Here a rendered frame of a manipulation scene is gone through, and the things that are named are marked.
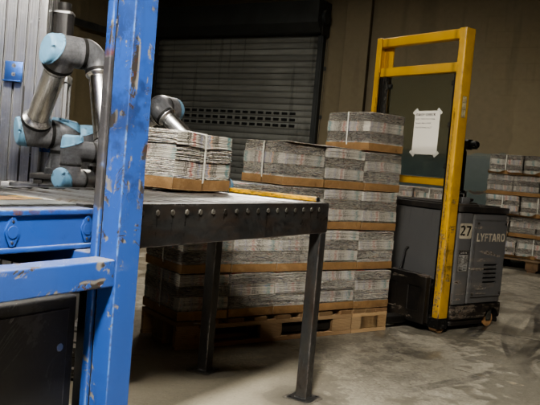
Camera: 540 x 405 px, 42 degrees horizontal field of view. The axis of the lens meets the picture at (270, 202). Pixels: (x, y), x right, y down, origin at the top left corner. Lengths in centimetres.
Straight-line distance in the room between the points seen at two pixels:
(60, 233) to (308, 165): 231
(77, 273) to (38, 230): 17
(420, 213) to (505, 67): 568
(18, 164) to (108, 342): 172
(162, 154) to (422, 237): 240
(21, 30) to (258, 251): 154
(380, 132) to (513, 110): 600
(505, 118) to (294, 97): 326
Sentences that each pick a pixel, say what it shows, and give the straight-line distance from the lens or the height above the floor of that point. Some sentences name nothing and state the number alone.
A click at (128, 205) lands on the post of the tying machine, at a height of 82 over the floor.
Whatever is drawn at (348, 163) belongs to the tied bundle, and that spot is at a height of 98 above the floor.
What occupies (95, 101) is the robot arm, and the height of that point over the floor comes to 111.
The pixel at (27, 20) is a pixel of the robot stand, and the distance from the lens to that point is 326.
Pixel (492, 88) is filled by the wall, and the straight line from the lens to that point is 1012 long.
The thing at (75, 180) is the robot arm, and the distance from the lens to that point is 255.
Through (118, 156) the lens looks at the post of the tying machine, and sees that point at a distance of 154.
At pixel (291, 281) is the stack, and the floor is 32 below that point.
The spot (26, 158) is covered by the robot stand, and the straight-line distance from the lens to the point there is 319.
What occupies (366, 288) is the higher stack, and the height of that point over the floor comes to 26.
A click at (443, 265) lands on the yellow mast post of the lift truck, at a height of 42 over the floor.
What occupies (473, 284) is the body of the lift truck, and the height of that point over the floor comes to 29.
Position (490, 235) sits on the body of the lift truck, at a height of 60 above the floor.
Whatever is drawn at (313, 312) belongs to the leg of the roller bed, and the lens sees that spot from 284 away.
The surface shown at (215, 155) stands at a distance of 285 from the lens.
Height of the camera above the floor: 93
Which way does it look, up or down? 3 degrees down
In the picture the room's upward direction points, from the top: 5 degrees clockwise
